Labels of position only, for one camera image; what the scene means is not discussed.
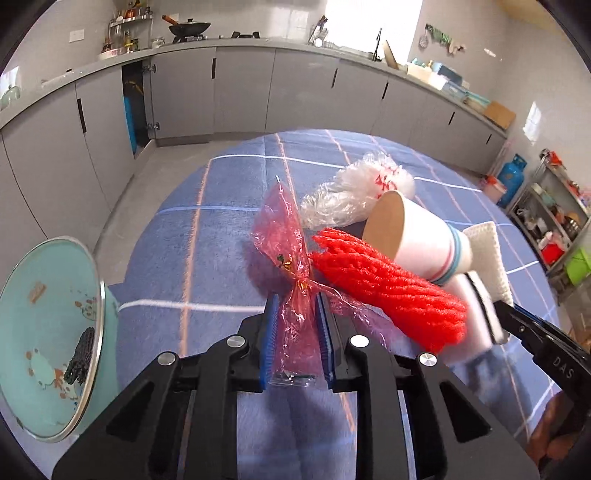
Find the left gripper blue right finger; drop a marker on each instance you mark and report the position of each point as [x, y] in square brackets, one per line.
[324, 340]

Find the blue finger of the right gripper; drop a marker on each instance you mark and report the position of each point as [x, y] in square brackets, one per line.
[530, 320]

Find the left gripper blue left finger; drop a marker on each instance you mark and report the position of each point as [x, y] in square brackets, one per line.
[267, 339]

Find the red foam fruit net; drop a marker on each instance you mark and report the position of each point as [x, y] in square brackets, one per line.
[423, 311]

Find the red cellophane wrapper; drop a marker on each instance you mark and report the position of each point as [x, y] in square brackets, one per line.
[277, 234]

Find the black foam fruit net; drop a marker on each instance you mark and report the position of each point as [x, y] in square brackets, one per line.
[79, 365]

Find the teal enamel trash bin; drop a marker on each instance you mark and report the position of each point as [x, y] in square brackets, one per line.
[52, 295]

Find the grey kitchen cabinets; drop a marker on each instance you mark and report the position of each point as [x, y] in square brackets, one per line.
[90, 154]

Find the person's right hand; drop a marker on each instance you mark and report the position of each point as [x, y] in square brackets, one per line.
[560, 443]

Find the white sponge block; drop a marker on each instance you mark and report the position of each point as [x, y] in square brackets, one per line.
[483, 328]

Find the white dish cloth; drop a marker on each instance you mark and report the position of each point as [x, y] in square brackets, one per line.
[488, 262]

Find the metal storage shelf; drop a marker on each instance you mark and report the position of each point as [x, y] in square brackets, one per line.
[553, 213]

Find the white paper cup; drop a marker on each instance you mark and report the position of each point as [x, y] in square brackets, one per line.
[417, 240]

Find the blue gas cylinder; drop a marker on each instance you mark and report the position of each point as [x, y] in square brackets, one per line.
[512, 177]

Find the white foam fruit net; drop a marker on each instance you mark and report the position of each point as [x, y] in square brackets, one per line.
[354, 191]

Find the cardboard box on counter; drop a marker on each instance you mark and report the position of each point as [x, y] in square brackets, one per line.
[500, 115]

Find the black wok on stove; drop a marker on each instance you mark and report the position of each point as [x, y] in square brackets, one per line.
[184, 31]

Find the spice rack with bottles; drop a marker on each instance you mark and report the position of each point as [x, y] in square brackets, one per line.
[128, 30]

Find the green ceramic teapot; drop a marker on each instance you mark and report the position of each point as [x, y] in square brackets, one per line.
[11, 95]

